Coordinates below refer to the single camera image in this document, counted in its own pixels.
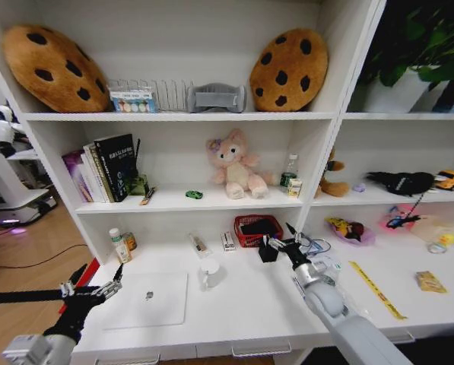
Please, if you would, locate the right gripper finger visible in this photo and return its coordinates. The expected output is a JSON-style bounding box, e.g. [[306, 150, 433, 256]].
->
[[258, 235, 287, 264], [285, 222, 303, 246]]

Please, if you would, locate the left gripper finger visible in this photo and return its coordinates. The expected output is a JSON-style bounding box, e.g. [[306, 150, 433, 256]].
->
[[59, 263, 88, 298], [96, 262, 125, 300]]

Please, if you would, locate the black item in basket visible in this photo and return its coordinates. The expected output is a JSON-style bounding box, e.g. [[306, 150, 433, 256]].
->
[[240, 219, 281, 239]]

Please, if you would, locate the white paper packet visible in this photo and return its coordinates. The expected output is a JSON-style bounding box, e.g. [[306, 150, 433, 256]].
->
[[309, 253, 344, 283]]

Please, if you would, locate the red plastic basket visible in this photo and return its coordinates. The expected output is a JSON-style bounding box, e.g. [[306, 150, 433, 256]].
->
[[233, 214, 284, 249]]

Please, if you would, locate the white laptop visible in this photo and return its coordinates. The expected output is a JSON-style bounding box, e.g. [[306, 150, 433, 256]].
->
[[102, 271, 189, 331]]

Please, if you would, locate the small white red box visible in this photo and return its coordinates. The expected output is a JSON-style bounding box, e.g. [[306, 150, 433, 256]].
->
[[220, 230, 237, 254]]

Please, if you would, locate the small white yellow box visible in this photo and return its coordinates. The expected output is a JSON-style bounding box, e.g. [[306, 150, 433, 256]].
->
[[287, 178, 303, 199]]

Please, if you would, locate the small orange can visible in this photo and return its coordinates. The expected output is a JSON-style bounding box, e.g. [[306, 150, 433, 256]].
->
[[121, 231, 138, 252]]

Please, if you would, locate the purple bag with toys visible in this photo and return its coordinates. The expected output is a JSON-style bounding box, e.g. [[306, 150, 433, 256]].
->
[[324, 216, 376, 246]]

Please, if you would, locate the white mug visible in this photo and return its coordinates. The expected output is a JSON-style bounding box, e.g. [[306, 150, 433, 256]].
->
[[198, 259, 226, 292]]

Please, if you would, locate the brown plush bear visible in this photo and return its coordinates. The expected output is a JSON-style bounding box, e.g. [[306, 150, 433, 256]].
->
[[314, 148, 351, 199]]

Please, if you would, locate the clear water bottle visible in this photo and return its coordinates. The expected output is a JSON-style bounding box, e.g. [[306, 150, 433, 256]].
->
[[279, 153, 300, 189]]

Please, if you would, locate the white tube package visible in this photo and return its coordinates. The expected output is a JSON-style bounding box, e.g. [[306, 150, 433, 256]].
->
[[188, 231, 213, 259]]

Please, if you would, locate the yellow ruler strip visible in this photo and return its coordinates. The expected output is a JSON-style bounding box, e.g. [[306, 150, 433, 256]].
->
[[348, 260, 408, 321]]

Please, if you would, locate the pink plush cat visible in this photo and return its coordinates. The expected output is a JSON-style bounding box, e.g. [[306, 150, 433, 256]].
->
[[205, 128, 278, 200]]

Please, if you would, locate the orange and black pen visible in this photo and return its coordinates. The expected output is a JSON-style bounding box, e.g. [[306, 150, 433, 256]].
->
[[139, 186, 157, 207]]

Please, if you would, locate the blue toy helicopter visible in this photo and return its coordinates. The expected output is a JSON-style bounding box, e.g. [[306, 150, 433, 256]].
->
[[386, 214, 422, 230]]

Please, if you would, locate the small green box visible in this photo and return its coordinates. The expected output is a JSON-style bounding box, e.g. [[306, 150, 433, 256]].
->
[[129, 174, 150, 197]]

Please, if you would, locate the pink toy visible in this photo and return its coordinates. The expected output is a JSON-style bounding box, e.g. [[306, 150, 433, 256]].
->
[[379, 205, 422, 231]]

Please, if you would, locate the white book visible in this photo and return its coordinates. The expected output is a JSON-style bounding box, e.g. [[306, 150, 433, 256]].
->
[[79, 142, 113, 204]]

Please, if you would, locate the purple book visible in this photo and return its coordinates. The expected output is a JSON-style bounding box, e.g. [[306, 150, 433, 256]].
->
[[61, 149, 94, 204]]

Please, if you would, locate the black cap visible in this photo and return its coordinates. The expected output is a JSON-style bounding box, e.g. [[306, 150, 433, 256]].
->
[[366, 170, 437, 197]]

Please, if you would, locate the black book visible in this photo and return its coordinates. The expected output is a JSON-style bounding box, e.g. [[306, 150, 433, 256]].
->
[[94, 133, 138, 204]]

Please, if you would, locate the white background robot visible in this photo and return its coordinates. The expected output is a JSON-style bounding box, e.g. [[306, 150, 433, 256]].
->
[[0, 103, 59, 230]]

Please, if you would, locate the yellow snack packet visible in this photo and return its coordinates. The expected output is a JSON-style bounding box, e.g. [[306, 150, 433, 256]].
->
[[414, 270, 449, 294]]

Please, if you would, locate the yellow duck toy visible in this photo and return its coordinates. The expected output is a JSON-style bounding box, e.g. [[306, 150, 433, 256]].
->
[[427, 233, 454, 254]]

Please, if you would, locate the grey fabric neck pillow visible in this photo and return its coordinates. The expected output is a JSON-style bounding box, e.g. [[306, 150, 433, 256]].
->
[[186, 83, 248, 114]]

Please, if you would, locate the white shelf unit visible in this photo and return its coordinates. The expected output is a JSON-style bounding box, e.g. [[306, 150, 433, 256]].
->
[[0, 0, 454, 365]]

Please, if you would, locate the oval cookie pillow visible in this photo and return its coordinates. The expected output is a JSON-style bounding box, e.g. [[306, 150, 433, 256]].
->
[[249, 28, 330, 113]]

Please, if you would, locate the yellow toy car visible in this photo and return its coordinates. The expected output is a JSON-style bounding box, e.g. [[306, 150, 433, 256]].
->
[[434, 169, 454, 192]]

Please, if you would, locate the white plant pot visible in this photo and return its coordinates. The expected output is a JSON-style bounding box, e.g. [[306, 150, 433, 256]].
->
[[362, 67, 432, 114]]

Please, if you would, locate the pack of coloured sticky notes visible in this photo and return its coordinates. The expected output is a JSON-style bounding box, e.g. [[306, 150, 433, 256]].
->
[[108, 84, 160, 114]]

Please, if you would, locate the large round cookie pillow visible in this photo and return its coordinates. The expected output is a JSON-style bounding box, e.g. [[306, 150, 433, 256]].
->
[[2, 24, 112, 114]]

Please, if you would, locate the green leafy plant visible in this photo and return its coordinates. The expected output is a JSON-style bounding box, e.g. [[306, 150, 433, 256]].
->
[[357, 0, 454, 111]]

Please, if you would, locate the blue white cable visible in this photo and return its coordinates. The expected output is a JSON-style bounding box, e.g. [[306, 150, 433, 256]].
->
[[300, 233, 332, 256]]

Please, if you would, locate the black floor cable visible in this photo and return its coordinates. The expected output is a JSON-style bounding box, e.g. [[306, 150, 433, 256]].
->
[[0, 243, 89, 271]]

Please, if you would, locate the silver drawer handle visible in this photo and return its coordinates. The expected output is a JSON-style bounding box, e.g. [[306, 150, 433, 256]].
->
[[231, 341, 292, 357], [94, 353, 161, 365]]

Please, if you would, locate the silver wire rack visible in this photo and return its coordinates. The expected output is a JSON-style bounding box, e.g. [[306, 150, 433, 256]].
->
[[108, 78, 195, 113]]

